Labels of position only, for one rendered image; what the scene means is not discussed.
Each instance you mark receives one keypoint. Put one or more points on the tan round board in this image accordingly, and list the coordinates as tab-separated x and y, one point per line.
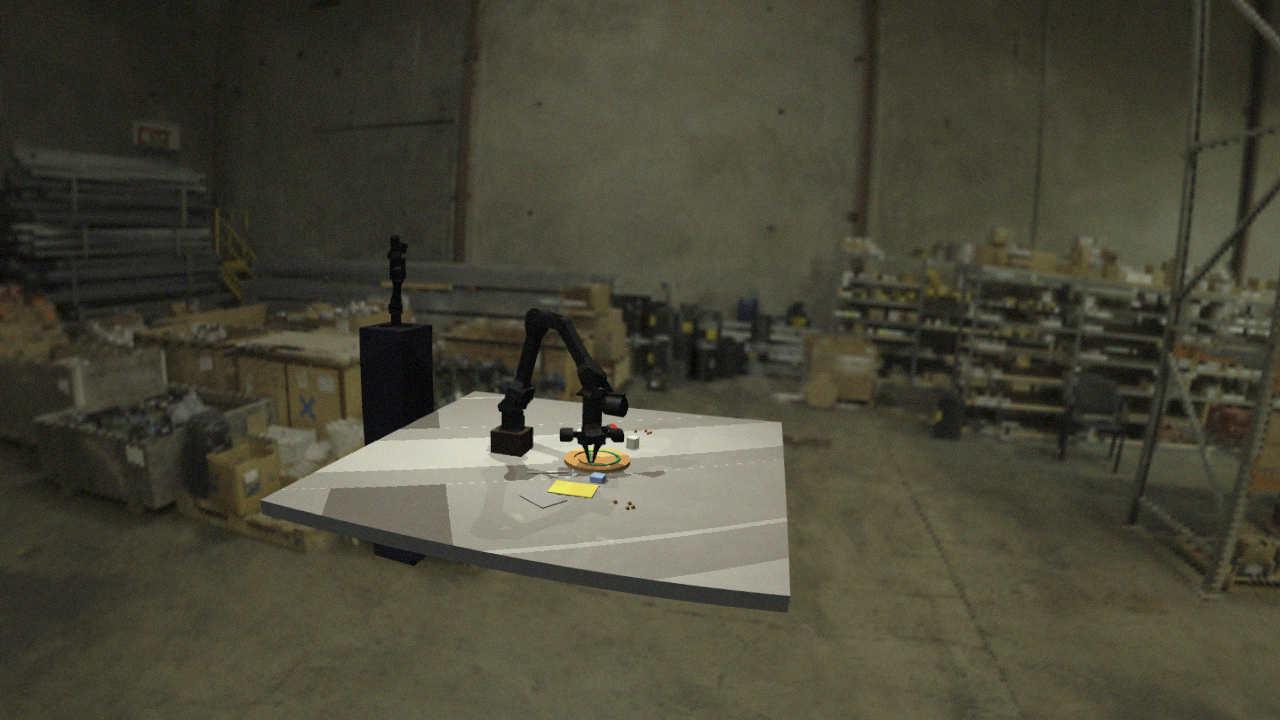
577	459

